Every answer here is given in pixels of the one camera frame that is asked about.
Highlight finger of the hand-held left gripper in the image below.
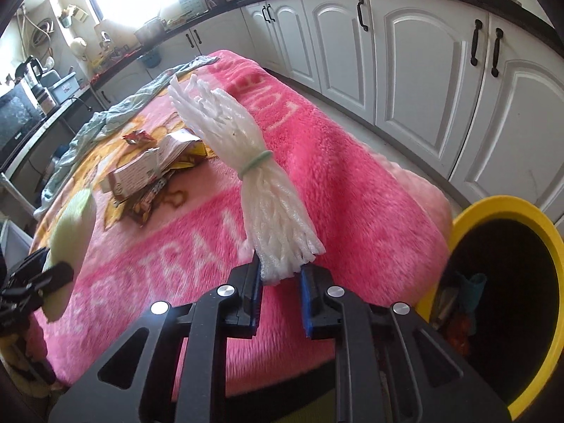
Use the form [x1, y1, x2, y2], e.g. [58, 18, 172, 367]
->
[35, 261, 75, 295]

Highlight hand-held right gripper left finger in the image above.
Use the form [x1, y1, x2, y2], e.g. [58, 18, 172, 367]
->
[48, 253, 265, 423]

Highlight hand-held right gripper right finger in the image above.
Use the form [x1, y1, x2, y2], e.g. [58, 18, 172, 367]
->
[300, 269, 514, 423]

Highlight light green cloth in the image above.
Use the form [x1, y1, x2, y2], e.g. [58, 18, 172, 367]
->
[42, 187, 98, 322]

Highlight red mesh bundle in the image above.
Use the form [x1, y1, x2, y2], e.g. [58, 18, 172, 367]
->
[445, 313, 474, 353]

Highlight blue terry cloth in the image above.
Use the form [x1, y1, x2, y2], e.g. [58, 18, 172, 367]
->
[456, 271, 488, 318]

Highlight white foam net bundle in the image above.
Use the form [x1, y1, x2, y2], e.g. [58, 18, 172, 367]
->
[167, 73, 327, 287]

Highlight yellow rimmed bin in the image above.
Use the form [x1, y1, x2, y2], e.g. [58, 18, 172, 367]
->
[416, 195, 564, 423]

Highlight lime green cushion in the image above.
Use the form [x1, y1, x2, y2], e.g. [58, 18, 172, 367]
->
[304, 388, 340, 423]

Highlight brown snack wrapper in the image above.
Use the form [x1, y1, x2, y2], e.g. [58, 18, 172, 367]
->
[125, 180, 170, 225]

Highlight snack wrappers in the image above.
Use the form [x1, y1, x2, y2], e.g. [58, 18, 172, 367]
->
[108, 130, 206, 195]

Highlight pink printed blanket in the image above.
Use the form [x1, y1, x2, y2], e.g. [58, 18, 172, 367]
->
[29, 50, 454, 401]

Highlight black microwave oven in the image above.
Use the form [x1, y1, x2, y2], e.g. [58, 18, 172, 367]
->
[0, 81, 45, 159]

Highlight small dark red wrapper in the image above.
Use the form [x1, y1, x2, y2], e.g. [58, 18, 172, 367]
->
[122, 130, 157, 145]

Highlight yellow snack wrapper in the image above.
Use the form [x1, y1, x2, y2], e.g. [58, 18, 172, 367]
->
[170, 141, 216, 170]

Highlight light blue cloth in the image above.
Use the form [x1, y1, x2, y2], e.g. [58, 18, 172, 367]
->
[37, 55, 221, 212]

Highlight grey blue storage box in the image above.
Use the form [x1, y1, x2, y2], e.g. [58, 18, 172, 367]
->
[46, 70, 82, 102]

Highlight dark electric kettle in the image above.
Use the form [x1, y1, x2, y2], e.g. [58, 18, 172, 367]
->
[15, 55, 45, 89]

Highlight steel cooking pot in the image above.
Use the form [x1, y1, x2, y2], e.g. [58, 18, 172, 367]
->
[133, 17, 166, 47]

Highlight white lower cabinets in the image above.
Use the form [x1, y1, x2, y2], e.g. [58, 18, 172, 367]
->
[92, 0, 564, 234]

